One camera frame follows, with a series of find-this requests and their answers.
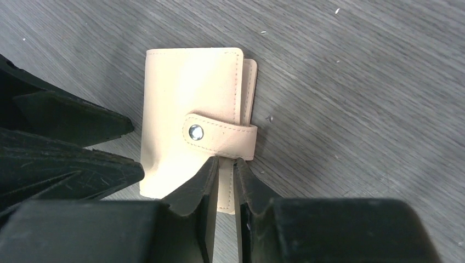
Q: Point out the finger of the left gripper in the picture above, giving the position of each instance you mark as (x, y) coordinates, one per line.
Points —
(32, 105)
(35, 167)

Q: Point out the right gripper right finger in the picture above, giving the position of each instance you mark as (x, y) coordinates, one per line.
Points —
(271, 228)

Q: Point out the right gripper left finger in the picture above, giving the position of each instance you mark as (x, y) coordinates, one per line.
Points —
(177, 228)

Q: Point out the beige leather card holder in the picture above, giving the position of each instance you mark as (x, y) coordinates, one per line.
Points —
(197, 104)

